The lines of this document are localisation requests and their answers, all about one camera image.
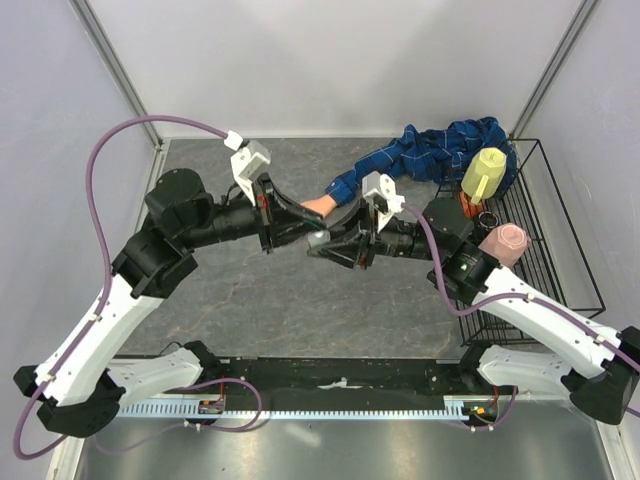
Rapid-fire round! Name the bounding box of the purple cable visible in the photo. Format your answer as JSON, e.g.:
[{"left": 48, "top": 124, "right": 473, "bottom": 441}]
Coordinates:
[
  {"left": 402, "top": 202, "right": 640, "bottom": 419},
  {"left": 12, "top": 114, "right": 231, "bottom": 459}
]

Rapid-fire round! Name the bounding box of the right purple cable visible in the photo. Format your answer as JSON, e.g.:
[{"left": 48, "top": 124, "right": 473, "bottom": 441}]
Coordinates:
[{"left": 402, "top": 202, "right": 640, "bottom": 419}]

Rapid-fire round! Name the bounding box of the black wire rack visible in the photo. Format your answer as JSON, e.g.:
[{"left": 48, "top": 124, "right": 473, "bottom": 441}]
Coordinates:
[{"left": 432, "top": 137, "right": 606, "bottom": 346}]

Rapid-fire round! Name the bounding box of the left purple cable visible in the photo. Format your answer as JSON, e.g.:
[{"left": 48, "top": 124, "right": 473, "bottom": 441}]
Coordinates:
[{"left": 12, "top": 114, "right": 231, "bottom": 459}]

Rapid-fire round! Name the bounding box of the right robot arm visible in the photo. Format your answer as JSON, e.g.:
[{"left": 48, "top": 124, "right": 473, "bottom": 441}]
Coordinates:
[{"left": 308, "top": 202, "right": 639, "bottom": 425}]

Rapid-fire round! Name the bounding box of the pink mug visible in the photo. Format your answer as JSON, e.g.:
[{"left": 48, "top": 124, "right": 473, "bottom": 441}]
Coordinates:
[{"left": 479, "top": 223, "right": 531, "bottom": 269}]

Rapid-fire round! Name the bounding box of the blue plaid shirt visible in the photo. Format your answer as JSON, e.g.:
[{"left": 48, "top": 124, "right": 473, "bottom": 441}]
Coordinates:
[{"left": 325, "top": 117, "right": 518, "bottom": 207}]

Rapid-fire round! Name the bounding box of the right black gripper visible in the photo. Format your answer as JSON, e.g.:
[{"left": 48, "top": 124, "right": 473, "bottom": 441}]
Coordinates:
[{"left": 308, "top": 196, "right": 443, "bottom": 270}]

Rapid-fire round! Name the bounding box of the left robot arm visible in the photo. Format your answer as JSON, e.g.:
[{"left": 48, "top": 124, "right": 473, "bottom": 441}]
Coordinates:
[{"left": 14, "top": 168, "right": 326, "bottom": 438}]

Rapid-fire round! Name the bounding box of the clear nail polish bottle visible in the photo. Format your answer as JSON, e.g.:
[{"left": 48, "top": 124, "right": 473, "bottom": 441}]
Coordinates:
[{"left": 307, "top": 230, "right": 331, "bottom": 249}]

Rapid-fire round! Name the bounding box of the light blue cable duct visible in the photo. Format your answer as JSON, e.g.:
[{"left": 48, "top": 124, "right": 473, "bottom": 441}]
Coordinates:
[{"left": 117, "top": 395, "right": 508, "bottom": 423}]

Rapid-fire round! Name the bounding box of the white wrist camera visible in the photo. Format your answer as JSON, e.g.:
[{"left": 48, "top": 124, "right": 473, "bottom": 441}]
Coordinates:
[
  {"left": 223, "top": 130, "right": 271, "bottom": 204},
  {"left": 362, "top": 172, "right": 405, "bottom": 233}
]

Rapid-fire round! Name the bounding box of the small black ring cup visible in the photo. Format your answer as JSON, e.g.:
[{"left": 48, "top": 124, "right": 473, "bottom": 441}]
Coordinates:
[{"left": 478, "top": 211, "right": 500, "bottom": 229}]

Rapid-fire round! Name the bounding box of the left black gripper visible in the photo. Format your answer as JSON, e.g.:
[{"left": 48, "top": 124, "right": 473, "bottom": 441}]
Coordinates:
[{"left": 182, "top": 172, "right": 327, "bottom": 254}]

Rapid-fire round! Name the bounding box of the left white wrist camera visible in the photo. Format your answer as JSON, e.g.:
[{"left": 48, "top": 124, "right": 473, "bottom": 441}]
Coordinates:
[{"left": 223, "top": 130, "right": 271, "bottom": 204}]

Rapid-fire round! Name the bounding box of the yellow mug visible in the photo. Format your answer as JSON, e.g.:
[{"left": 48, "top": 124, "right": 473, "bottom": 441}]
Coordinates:
[{"left": 461, "top": 147, "right": 507, "bottom": 205}]

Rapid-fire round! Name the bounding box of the orange cup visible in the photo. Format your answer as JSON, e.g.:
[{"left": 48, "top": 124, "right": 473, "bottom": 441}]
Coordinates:
[{"left": 458, "top": 191, "right": 484, "bottom": 219}]

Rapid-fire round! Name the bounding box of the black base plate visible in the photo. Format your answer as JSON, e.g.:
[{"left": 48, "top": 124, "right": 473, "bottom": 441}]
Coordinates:
[{"left": 162, "top": 355, "right": 521, "bottom": 414}]

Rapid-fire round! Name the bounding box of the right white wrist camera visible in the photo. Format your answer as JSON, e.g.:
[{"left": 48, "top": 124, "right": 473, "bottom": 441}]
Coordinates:
[{"left": 362, "top": 172, "right": 405, "bottom": 233}]

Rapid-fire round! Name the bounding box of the mannequin hand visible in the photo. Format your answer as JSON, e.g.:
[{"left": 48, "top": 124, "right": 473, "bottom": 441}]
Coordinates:
[{"left": 301, "top": 195, "right": 337, "bottom": 217}]

